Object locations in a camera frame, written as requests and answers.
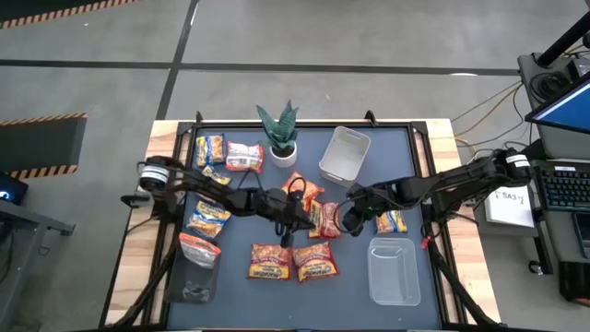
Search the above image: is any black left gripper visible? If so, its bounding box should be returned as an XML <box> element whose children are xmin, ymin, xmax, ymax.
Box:
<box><xmin>269</xmin><ymin>188</ymin><xmax>320</xmax><ymax>249</ymax></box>

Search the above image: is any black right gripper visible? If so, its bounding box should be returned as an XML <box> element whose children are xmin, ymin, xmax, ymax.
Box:
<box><xmin>344</xmin><ymin>182</ymin><xmax>402</xmax><ymax>238</ymax></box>

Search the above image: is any orange red ramen noodle pack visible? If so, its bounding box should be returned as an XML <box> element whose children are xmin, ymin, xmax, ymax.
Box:
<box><xmin>178</xmin><ymin>231</ymin><xmax>222</xmax><ymax>270</ymax></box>
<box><xmin>224</xmin><ymin>140</ymin><xmax>265</xmax><ymax>174</ymax></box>
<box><xmin>280</xmin><ymin>171</ymin><xmax>326</xmax><ymax>213</ymax></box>

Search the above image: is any roast beef ramen noodle pack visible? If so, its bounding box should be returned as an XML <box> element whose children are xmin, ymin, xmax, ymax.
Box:
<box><xmin>247</xmin><ymin>243</ymin><xmax>294</xmax><ymax>281</ymax></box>
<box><xmin>291</xmin><ymin>241</ymin><xmax>341</xmax><ymax>284</ymax></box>

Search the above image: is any blue yellow ramen noodle pack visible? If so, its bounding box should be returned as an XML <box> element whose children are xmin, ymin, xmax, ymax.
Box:
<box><xmin>195</xmin><ymin>133</ymin><xmax>227</xmax><ymax>168</ymax></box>
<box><xmin>201</xmin><ymin>164</ymin><xmax>233</xmax><ymax>186</ymax></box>
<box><xmin>185</xmin><ymin>199</ymin><xmax>232</xmax><ymax>240</ymax></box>
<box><xmin>375</xmin><ymin>209</ymin><xmax>409</xmax><ymax>235</ymax></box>

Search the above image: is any clear plastic bin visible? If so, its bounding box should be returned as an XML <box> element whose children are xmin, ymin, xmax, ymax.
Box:
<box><xmin>366</xmin><ymin>236</ymin><xmax>422</xmax><ymax>307</ymax></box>

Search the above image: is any white plastic bin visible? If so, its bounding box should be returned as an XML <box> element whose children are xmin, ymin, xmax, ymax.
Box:
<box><xmin>317</xmin><ymin>125</ymin><xmax>372</xmax><ymax>182</ymax></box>

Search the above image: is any blue-grey table mat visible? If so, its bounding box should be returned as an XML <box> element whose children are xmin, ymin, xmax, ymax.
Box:
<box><xmin>166</xmin><ymin>126</ymin><xmax>443</xmax><ymax>331</ymax></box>

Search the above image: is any green plant in white pot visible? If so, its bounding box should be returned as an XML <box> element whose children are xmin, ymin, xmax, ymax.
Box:
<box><xmin>255</xmin><ymin>100</ymin><xmax>301</xmax><ymax>169</ymax></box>

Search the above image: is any white paper sheet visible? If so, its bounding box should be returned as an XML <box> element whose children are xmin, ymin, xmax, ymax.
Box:
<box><xmin>484</xmin><ymin>184</ymin><xmax>536</xmax><ymax>229</ymax></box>

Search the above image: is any black backlit keyboard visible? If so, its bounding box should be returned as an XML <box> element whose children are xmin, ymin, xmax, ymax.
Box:
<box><xmin>534</xmin><ymin>163</ymin><xmax>590</xmax><ymax>213</ymax></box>

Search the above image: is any grey equipment cart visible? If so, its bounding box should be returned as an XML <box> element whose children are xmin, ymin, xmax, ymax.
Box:
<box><xmin>516</xmin><ymin>51</ymin><xmax>590</xmax><ymax>161</ymax></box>

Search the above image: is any black box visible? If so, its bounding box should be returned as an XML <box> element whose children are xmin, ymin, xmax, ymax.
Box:
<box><xmin>559</xmin><ymin>260</ymin><xmax>590</xmax><ymax>308</ymax></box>

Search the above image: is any dark phone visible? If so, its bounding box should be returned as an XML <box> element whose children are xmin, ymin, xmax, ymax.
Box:
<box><xmin>573</xmin><ymin>211</ymin><xmax>590</xmax><ymax>259</ymax></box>

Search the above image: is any computer monitor with blue screen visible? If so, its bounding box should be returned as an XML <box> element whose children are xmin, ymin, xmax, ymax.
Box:
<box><xmin>524</xmin><ymin>71</ymin><xmax>590</xmax><ymax>136</ymax></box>

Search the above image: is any black pole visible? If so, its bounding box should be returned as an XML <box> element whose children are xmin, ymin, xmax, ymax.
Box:
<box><xmin>536</xmin><ymin>11</ymin><xmax>590</xmax><ymax>68</ymax></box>

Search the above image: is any black hazard-striped floor mat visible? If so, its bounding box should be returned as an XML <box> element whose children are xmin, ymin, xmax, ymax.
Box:
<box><xmin>0</xmin><ymin>113</ymin><xmax>89</xmax><ymax>181</ymax></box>
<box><xmin>0</xmin><ymin>0</ymin><xmax>142</xmax><ymax>30</ymax></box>

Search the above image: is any black device with blue light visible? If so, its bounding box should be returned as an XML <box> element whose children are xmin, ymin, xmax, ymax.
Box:
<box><xmin>0</xmin><ymin>172</ymin><xmax>30</xmax><ymax>207</ymax></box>

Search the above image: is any black metal table frame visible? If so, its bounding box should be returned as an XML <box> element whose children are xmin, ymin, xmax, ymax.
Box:
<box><xmin>99</xmin><ymin>109</ymin><xmax>503</xmax><ymax>332</ymax></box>

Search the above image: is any black clamp bracket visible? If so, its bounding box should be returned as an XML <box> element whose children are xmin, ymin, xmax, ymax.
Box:
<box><xmin>120</xmin><ymin>193</ymin><xmax>153</xmax><ymax>208</ymax></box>

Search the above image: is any black coiled cable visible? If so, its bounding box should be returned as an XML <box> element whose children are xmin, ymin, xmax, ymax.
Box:
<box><xmin>528</xmin><ymin>70</ymin><xmax>573</xmax><ymax>101</ymax></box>

